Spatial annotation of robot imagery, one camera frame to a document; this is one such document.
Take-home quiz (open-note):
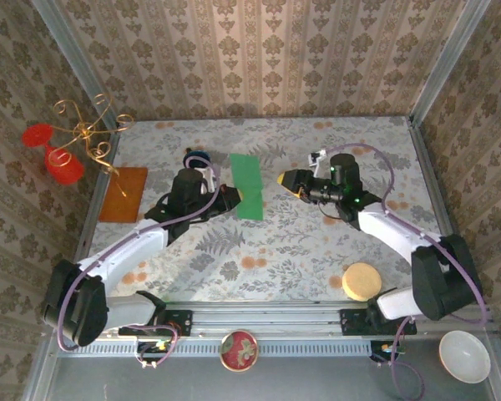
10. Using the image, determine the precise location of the gold wire curl stand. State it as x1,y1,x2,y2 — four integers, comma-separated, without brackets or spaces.
53,92,134,197

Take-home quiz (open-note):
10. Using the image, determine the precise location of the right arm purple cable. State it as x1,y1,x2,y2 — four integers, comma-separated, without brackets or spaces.
323,143,490,398

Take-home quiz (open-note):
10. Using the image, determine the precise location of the aluminium frame post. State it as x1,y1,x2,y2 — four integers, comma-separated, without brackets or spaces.
28,0,123,135
407,0,492,126

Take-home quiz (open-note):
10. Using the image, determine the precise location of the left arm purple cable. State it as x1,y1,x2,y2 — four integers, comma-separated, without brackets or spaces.
56,160,222,368

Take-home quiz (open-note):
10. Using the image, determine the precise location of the aluminium mounting rail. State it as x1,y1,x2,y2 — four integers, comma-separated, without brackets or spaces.
45,300,496,336

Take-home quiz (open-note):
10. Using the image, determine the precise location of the slotted grey cable duct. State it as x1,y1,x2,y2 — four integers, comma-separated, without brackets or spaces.
56,338,379,358

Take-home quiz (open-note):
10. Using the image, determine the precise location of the floral tablecloth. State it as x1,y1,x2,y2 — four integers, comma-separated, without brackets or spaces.
77,116,460,302

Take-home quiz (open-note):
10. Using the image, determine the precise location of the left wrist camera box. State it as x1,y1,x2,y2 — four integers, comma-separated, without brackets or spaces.
200,166,217,195

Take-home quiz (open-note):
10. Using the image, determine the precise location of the green cloth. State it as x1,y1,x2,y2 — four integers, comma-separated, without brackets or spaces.
229,153,265,221

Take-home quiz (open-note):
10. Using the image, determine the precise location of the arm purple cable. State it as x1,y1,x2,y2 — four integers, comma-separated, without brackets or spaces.
323,143,490,398
56,160,222,368

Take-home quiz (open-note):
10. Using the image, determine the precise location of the red patterned small bowl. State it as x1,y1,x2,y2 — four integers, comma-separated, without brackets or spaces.
220,329,260,373

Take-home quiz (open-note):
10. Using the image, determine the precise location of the white ceramic bowl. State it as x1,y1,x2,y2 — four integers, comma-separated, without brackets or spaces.
438,330,492,384

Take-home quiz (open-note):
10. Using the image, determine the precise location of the blue enamel mug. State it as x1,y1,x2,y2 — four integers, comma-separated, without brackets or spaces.
182,147,212,170

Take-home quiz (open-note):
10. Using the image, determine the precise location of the round yellow sponge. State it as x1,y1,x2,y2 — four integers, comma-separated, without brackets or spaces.
342,261,382,302

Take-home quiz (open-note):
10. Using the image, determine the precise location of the aluminium table side rail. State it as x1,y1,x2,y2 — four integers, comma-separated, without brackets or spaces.
407,119,478,305
61,124,123,307

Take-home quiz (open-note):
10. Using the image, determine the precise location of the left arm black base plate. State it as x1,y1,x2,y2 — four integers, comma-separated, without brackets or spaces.
118,309,193,338

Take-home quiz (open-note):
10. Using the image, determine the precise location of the small circuit board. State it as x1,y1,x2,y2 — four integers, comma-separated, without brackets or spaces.
135,340,171,363
370,340,407,363

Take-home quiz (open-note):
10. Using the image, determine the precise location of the grey metal shelf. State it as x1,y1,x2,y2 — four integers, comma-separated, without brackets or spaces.
24,329,501,401

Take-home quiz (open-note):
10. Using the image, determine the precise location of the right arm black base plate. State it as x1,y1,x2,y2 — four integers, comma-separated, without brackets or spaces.
339,307,418,337

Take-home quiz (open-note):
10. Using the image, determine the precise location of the red plastic goblet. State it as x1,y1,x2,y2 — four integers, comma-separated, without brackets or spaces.
22,122,85,185

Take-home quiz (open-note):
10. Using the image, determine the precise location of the orange-brown flat board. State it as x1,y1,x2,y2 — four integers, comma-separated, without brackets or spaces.
99,166,149,224

